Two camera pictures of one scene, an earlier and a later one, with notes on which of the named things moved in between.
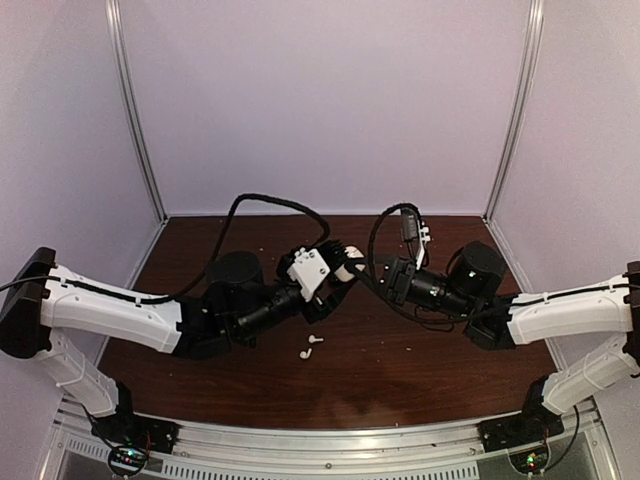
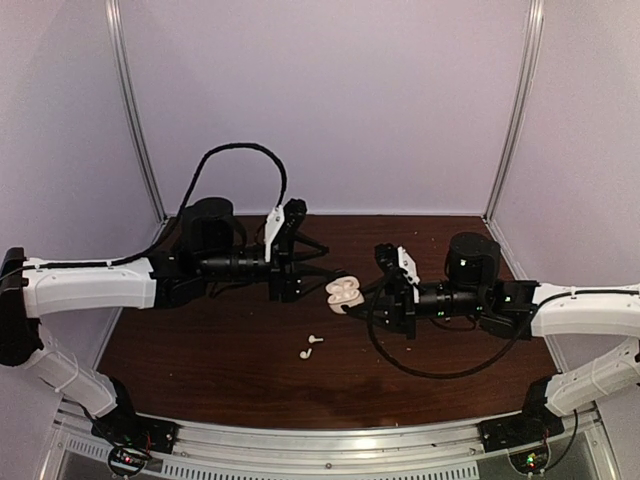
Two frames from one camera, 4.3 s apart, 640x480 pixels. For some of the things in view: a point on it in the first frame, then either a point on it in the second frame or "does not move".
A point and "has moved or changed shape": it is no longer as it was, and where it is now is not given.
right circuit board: (531, 461) does not move
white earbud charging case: (343, 274) has moved or changed shape
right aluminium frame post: (534, 25) does not move
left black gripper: (320, 307) to (287, 283)
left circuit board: (127, 459) does not move
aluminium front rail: (211, 451) does not move
